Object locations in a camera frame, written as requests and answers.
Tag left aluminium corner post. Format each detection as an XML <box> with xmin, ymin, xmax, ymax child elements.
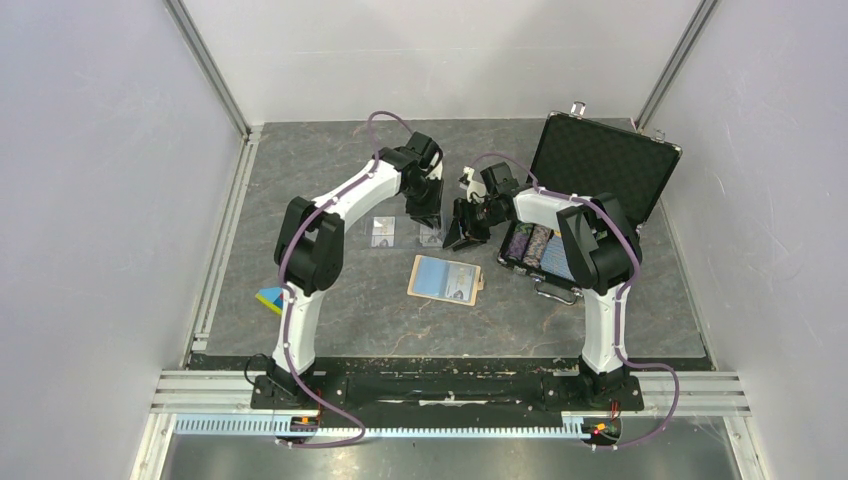
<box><xmin>163</xmin><ymin>0</ymin><xmax>252</xmax><ymax>139</ymax></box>

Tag black poker chip case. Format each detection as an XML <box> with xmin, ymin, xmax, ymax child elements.
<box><xmin>498</xmin><ymin>112</ymin><xmax>682</xmax><ymax>290</ymax></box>

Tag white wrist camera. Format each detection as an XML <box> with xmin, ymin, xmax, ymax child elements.
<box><xmin>459</xmin><ymin>166</ymin><xmax>487</xmax><ymax>204</ymax></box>
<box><xmin>427</xmin><ymin>158</ymin><xmax>443</xmax><ymax>181</ymax></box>

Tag purple cable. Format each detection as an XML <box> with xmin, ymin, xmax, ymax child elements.
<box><xmin>276</xmin><ymin>111</ymin><xmax>367</xmax><ymax>450</ymax></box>
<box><xmin>468</xmin><ymin>152</ymin><xmax>681</xmax><ymax>452</ymax></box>

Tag tan leather card holder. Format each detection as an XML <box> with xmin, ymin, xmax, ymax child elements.
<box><xmin>407</xmin><ymin>255</ymin><xmax>484</xmax><ymax>307</ymax></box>

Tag colourful toy block stack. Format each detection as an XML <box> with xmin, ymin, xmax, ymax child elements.
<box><xmin>255</xmin><ymin>287</ymin><xmax>283</xmax><ymax>316</ymax></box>

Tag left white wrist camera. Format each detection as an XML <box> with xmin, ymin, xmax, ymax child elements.
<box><xmin>427</xmin><ymin>158</ymin><xmax>443</xmax><ymax>181</ymax></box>

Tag clear acrylic card stand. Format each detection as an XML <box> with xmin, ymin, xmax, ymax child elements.
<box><xmin>366</xmin><ymin>215</ymin><xmax>423</xmax><ymax>249</ymax></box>

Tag aluminium front frame rail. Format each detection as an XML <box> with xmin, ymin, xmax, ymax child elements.
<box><xmin>129</xmin><ymin>370</ymin><xmax>770</xmax><ymax>480</ymax></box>

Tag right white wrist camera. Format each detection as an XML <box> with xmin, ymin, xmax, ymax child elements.
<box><xmin>459</xmin><ymin>166</ymin><xmax>487</xmax><ymax>204</ymax></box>

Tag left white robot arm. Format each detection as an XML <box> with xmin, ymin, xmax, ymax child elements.
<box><xmin>268</xmin><ymin>132</ymin><xmax>444</xmax><ymax>408</ymax></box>

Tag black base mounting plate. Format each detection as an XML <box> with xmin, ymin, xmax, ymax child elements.
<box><xmin>250</xmin><ymin>370</ymin><xmax>645</xmax><ymax>412</ymax></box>

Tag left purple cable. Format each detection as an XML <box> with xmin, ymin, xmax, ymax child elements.
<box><xmin>276</xmin><ymin>111</ymin><xmax>367</xmax><ymax>450</ymax></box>

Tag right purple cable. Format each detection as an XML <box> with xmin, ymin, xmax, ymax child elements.
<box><xmin>468</xmin><ymin>152</ymin><xmax>681</xmax><ymax>452</ymax></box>

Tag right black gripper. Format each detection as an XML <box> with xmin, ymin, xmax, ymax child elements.
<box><xmin>444</xmin><ymin>197</ymin><xmax>507</xmax><ymax>251</ymax></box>

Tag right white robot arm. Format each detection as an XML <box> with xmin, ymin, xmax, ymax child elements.
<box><xmin>444</xmin><ymin>162</ymin><xmax>641</xmax><ymax>408</ymax></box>

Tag aluminium corner post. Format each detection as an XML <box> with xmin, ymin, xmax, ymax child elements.
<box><xmin>633</xmin><ymin>0</ymin><xmax>720</xmax><ymax>133</ymax></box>
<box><xmin>163</xmin><ymin>0</ymin><xmax>252</xmax><ymax>139</ymax></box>

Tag right aluminium corner post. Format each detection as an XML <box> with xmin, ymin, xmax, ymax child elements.
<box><xmin>633</xmin><ymin>0</ymin><xmax>720</xmax><ymax>133</ymax></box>

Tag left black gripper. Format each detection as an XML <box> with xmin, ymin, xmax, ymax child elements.
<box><xmin>402</xmin><ymin>175</ymin><xmax>445</xmax><ymax>230</ymax></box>

